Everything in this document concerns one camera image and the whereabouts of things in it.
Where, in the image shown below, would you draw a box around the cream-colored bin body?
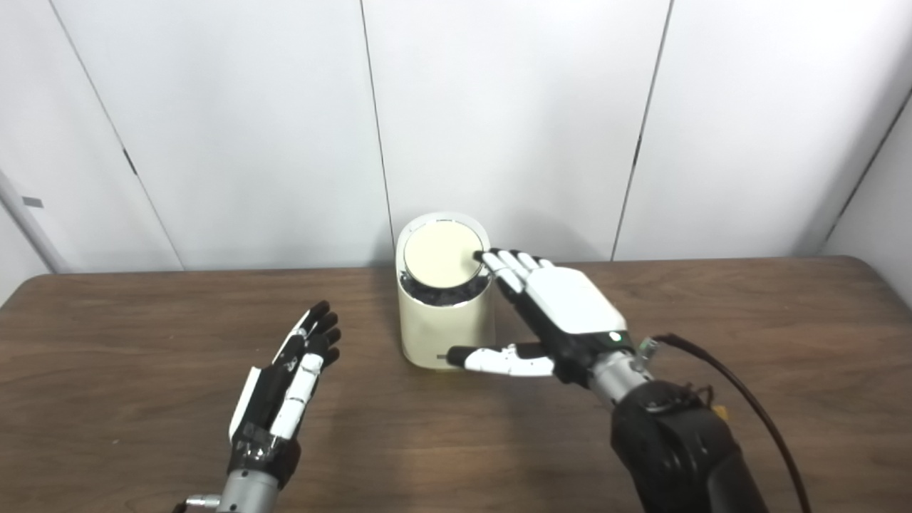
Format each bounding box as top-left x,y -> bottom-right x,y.
395,212 -> 497,371

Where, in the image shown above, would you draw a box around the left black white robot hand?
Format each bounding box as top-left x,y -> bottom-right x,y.
227,300 -> 342,489

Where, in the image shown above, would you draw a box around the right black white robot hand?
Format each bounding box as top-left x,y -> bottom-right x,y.
446,247 -> 637,389

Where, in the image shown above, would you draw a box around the cream round bin lid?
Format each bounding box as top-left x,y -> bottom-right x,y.
403,220 -> 485,289

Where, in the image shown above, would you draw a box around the thin wires with yellow plug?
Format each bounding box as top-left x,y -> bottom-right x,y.
677,383 -> 729,423

